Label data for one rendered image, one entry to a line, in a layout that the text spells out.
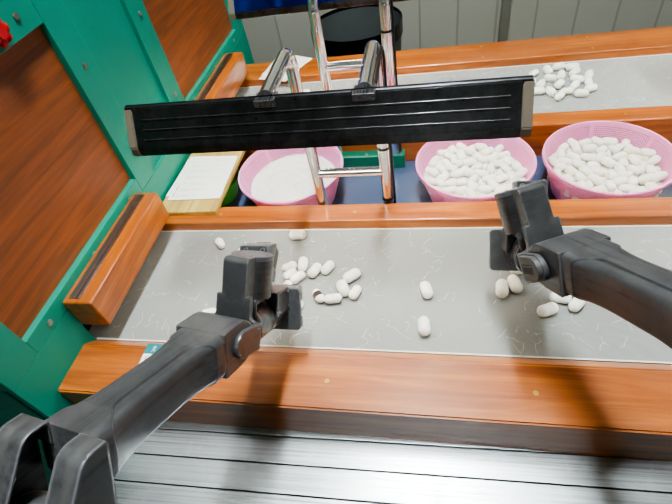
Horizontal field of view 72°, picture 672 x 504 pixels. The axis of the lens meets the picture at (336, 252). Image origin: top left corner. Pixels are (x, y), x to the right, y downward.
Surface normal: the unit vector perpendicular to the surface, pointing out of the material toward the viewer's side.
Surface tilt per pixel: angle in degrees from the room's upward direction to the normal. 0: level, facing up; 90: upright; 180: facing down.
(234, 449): 0
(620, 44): 0
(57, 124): 90
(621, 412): 0
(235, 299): 49
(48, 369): 90
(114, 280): 90
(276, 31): 90
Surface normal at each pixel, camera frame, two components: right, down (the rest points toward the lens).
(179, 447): -0.15, -0.68
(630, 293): -0.96, 0.25
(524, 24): -0.11, 0.74
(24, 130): 0.98, 0.00
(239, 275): -0.33, 0.11
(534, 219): 0.09, 0.02
